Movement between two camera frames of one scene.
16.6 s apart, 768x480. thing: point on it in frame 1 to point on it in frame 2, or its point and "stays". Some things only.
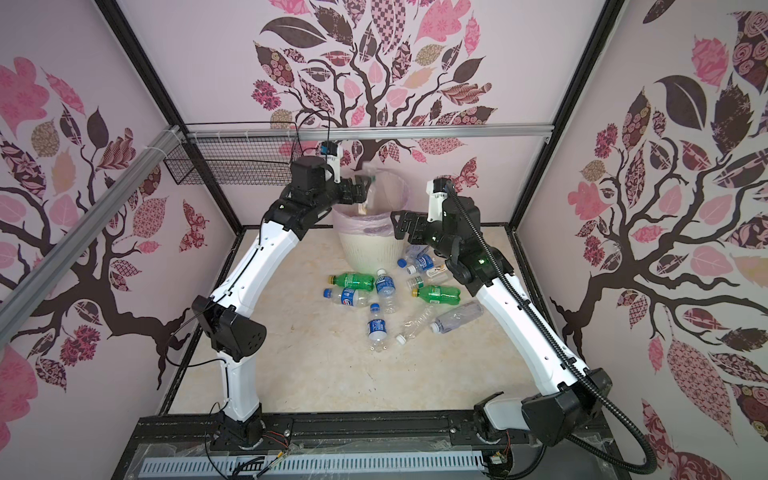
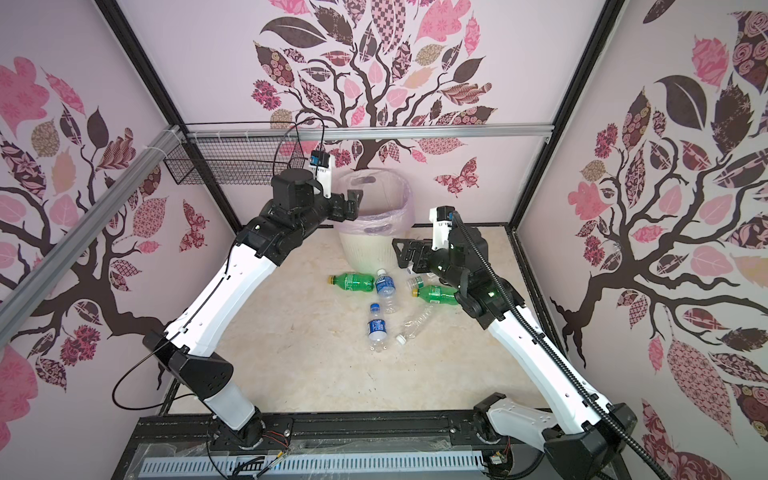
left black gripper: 358,190 to 340,214
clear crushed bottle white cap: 413,325 stays
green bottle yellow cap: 353,280 stays
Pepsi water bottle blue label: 376,329 stays
